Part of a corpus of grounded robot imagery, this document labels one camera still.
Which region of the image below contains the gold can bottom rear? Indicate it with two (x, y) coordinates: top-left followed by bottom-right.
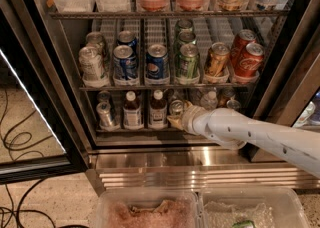
(218, 88), (236, 107)

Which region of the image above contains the gold can bottom front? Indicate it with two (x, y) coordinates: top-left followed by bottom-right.
(227, 99), (241, 111)

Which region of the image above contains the glass fridge door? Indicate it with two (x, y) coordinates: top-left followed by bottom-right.
(0, 0), (86, 185)
(249, 0), (320, 163)

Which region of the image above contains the white silver can rear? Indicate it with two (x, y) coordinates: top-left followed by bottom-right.
(86, 32), (108, 58)

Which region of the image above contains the silver slim can rear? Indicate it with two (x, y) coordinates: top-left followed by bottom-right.
(97, 90), (111, 102)

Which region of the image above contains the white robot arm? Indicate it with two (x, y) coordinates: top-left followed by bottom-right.
(167, 102), (320, 178)

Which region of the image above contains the glass fridge door right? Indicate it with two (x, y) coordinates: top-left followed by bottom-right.
(249, 0), (320, 163)

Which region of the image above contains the steel fridge base grille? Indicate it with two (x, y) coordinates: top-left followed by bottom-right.
(86, 146), (320, 194)

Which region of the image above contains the glass fridge door left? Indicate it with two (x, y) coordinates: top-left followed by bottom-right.
(0, 0), (86, 185)

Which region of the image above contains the red coke can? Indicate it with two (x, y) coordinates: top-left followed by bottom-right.
(230, 29), (256, 66)
(234, 42), (264, 78)

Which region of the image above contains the white silver can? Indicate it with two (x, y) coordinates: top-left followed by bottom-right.
(79, 46), (106, 81)
(86, 32), (108, 58)

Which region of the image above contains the green can middle rear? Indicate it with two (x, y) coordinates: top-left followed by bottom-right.
(175, 19), (194, 34)

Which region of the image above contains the silver slim can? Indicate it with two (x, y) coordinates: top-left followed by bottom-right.
(97, 90), (111, 102)
(96, 102), (115, 127)

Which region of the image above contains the red coke can rear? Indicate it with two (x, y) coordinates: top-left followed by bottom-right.
(230, 29), (256, 66)

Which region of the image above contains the gold can middle shelf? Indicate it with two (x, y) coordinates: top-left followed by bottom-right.
(204, 42), (230, 77)

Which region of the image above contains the black floor cable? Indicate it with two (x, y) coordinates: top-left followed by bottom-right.
(0, 88), (91, 228)

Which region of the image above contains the white silver can front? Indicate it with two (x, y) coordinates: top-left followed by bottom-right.
(79, 46), (106, 81)

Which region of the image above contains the blue pepsi can left front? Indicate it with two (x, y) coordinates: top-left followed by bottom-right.
(113, 45), (138, 80)

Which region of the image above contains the clear bin right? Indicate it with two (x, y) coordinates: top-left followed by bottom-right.
(199, 186), (311, 228)

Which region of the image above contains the clear bin left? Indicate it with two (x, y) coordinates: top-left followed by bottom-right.
(95, 187), (201, 228)

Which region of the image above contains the brown juice bottle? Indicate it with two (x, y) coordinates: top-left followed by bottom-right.
(123, 91), (142, 129)
(149, 90), (167, 129)

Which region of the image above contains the brown juice bottle left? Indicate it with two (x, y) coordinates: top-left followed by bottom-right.
(123, 91), (142, 129)

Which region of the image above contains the red coke can front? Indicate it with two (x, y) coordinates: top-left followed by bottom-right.
(234, 42), (264, 78)

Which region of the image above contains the blue pepsi can middle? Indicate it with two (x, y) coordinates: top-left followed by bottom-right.
(146, 44), (169, 80)

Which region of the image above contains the green can in bin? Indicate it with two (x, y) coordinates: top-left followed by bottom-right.
(232, 220), (256, 228)

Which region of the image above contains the brown juice bottle right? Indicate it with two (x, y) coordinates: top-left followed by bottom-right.
(149, 90), (167, 129)

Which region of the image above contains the blue pepsi can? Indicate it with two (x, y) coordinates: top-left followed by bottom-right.
(113, 45), (138, 80)
(117, 30), (138, 51)
(146, 44), (169, 80)

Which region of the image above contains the green 7up can front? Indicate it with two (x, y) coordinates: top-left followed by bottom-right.
(169, 99), (184, 115)

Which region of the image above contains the clear water bottle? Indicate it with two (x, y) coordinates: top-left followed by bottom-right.
(200, 91), (218, 110)

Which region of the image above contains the green can middle front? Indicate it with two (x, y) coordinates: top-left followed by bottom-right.
(176, 43), (199, 79)

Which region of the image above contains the clear bin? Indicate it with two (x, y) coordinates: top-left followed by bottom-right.
(199, 186), (311, 228)
(95, 187), (201, 228)

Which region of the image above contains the silver slim can front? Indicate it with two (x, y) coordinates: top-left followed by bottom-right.
(96, 102), (115, 127)

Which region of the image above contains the blue pepsi can left rear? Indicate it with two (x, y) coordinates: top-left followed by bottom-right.
(117, 30), (138, 51)

